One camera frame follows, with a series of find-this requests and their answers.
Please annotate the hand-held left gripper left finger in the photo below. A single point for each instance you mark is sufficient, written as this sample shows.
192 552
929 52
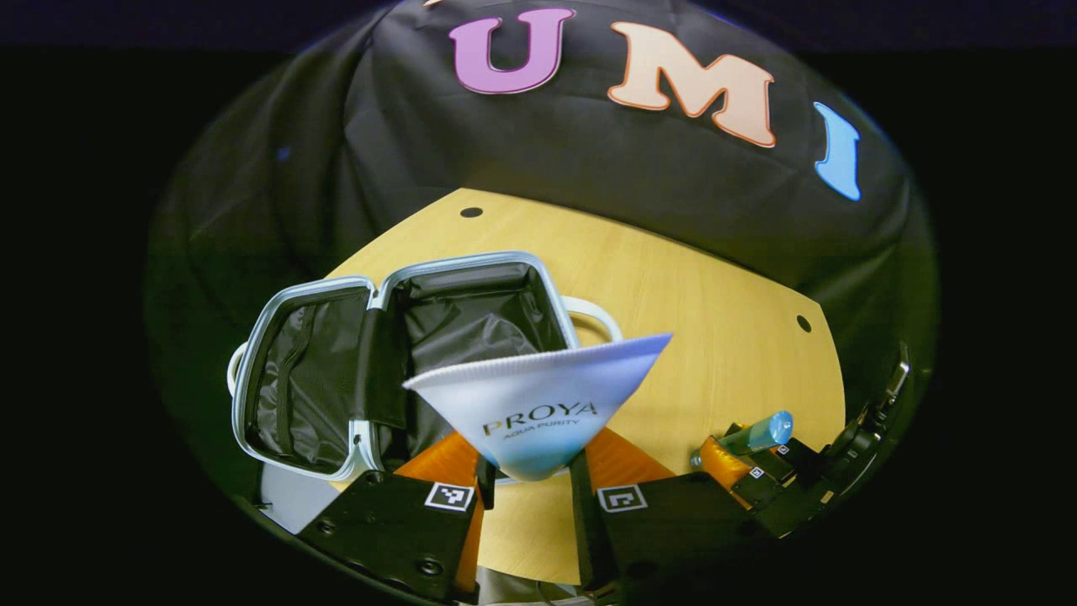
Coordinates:
387 530

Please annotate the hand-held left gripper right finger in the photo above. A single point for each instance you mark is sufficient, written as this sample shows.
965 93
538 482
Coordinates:
585 539

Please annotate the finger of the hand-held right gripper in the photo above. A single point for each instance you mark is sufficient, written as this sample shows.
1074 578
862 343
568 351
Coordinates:
791 459
724 471

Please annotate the clear blue bottle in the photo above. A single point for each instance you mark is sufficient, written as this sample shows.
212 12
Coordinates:
757 433

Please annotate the white and blue tube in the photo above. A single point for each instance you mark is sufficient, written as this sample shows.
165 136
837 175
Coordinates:
538 404

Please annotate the pale blue small suitcase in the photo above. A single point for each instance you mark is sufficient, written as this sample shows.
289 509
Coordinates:
471 311

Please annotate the black backdrop cloth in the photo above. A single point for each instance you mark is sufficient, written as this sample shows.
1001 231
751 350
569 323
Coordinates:
589 160

